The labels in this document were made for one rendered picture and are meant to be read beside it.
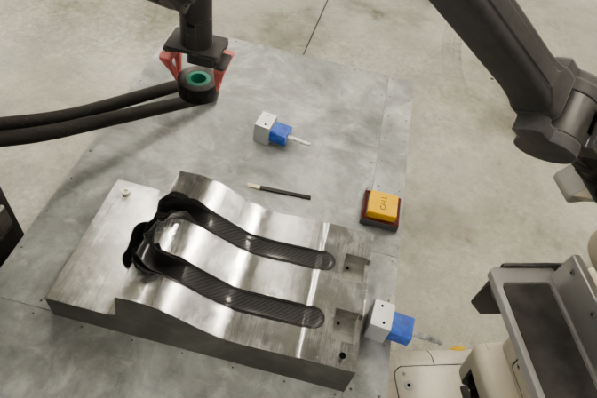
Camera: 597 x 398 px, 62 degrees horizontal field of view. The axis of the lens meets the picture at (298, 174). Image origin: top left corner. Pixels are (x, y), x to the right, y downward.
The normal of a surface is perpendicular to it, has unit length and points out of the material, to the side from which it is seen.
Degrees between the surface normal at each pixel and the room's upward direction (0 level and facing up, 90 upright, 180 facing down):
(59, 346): 0
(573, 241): 0
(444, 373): 0
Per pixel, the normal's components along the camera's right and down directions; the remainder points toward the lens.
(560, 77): 0.59, 0.18
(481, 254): 0.13, -0.65
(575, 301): -0.99, -0.03
